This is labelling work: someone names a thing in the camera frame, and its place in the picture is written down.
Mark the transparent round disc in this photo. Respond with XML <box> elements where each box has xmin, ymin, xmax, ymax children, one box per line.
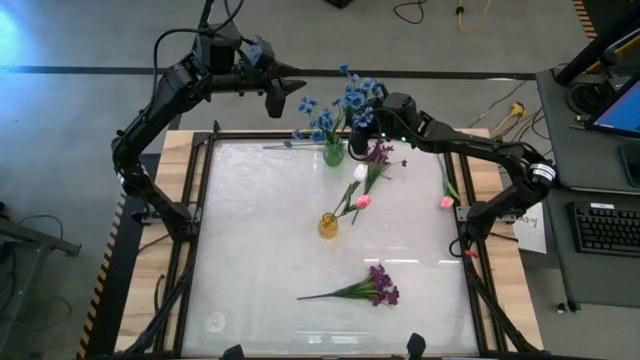
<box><xmin>205</xmin><ymin>311</ymin><xmax>228</xmax><ymax>335</ymax></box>

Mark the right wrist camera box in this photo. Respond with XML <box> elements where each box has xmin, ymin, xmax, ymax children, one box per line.
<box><xmin>394</xmin><ymin>92</ymin><xmax>419</xmax><ymax>124</ymax></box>

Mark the black floor cable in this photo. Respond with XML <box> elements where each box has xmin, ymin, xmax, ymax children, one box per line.
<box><xmin>392</xmin><ymin>0</ymin><xmax>428</xmax><ymax>26</ymax></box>

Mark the black coiled cable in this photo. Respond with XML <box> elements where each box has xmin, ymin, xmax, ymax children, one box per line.
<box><xmin>566</xmin><ymin>79</ymin><xmax>610</xmax><ymax>120</ymax></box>

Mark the black hazard-striped floor mat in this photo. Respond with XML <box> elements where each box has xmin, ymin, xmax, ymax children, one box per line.
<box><xmin>77</xmin><ymin>153</ymin><xmax>174</xmax><ymax>360</ymax></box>

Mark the black camera cable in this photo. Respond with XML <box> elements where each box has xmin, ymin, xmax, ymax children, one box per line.
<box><xmin>151</xmin><ymin>0</ymin><xmax>247</xmax><ymax>101</ymax></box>
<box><xmin>346</xmin><ymin>106</ymin><xmax>401</xmax><ymax>163</ymax></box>

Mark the blue artificial flower bunch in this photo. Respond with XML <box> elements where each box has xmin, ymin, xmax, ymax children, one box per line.
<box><xmin>289</xmin><ymin>63</ymin><xmax>389</xmax><ymax>151</ymax></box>

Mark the black right camera cable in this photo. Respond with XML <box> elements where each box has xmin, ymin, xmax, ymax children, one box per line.
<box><xmin>346</xmin><ymin>106</ymin><xmax>401</xmax><ymax>163</ymax></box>

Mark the grey side desk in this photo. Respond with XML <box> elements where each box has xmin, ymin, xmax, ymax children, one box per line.
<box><xmin>534</xmin><ymin>67</ymin><xmax>640</xmax><ymax>309</ymax></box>

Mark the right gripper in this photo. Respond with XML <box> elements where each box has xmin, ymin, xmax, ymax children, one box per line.
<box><xmin>348</xmin><ymin>97</ymin><xmax>401</xmax><ymax>156</ymax></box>

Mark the black keyboard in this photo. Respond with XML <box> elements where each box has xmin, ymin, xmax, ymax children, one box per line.
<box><xmin>568</xmin><ymin>201</ymin><xmax>640</xmax><ymax>258</ymax></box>

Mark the purple artificial flower bunch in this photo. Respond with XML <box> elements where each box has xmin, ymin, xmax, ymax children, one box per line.
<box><xmin>297</xmin><ymin>263</ymin><xmax>402</xmax><ymax>308</ymax></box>
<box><xmin>363</xmin><ymin>138</ymin><xmax>409</xmax><ymax>197</ymax></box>

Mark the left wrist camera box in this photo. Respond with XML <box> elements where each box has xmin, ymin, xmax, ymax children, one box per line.
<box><xmin>243</xmin><ymin>36</ymin><xmax>277</xmax><ymax>70</ymax></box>

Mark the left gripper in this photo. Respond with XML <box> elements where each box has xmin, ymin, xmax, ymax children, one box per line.
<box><xmin>238</xmin><ymin>63</ymin><xmax>307</xmax><ymax>120</ymax></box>

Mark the black aluminium table frame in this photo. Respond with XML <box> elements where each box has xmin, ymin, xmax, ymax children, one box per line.
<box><xmin>119</xmin><ymin>119</ymin><xmax>546</xmax><ymax>360</ymax></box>

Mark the pink artificial tulip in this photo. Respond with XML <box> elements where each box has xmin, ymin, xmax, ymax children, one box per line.
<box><xmin>436</xmin><ymin>153</ymin><xmax>461</xmax><ymax>210</ymax></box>
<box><xmin>349</xmin><ymin>193</ymin><xmax>373</xmax><ymax>226</ymax></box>

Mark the yellow power plug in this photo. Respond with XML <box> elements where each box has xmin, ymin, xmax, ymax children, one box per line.
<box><xmin>489</xmin><ymin>101</ymin><xmax>527</xmax><ymax>137</ymax></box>

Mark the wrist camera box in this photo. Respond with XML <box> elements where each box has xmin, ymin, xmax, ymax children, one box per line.
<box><xmin>394</xmin><ymin>92</ymin><xmax>419</xmax><ymax>124</ymax></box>
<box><xmin>243</xmin><ymin>36</ymin><xmax>277</xmax><ymax>70</ymax></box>

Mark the yellow floor cable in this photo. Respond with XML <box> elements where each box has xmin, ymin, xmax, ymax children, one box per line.
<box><xmin>454</xmin><ymin>0</ymin><xmax>494</xmax><ymax>32</ymax></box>

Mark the laptop with blue screen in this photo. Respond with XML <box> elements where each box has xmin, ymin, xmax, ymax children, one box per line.
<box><xmin>584</xmin><ymin>73</ymin><xmax>640</xmax><ymax>140</ymax></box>

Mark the black left camera cable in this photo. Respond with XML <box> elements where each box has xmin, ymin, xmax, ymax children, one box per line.
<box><xmin>151</xmin><ymin>0</ymin><xmax>247</xmax><ymax>101</ymax></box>

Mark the grey metal stand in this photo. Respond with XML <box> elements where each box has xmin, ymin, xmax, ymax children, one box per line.
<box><xmin>0</xmin><ymin>199</ymin><xmax>82</xmax><ymax>360</ymax></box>

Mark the white paper sheet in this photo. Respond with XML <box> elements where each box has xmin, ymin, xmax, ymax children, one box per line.
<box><xmin>512</xmin><ymin>202</ymin><xmax>549</xmax><ymax>255</ymax></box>

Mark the green glass vase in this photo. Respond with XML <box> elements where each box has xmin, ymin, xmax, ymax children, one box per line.
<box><xmin>322</xmin><ymin>141</ymin><xmax>347</xmax><ymax>168</ymax></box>

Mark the yellow ribbed glass vase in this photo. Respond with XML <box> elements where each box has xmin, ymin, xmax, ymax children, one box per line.
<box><xmin>318</xmin><ymin>211</ymin><xmax>340</xmax><ymax>241</ymax></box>

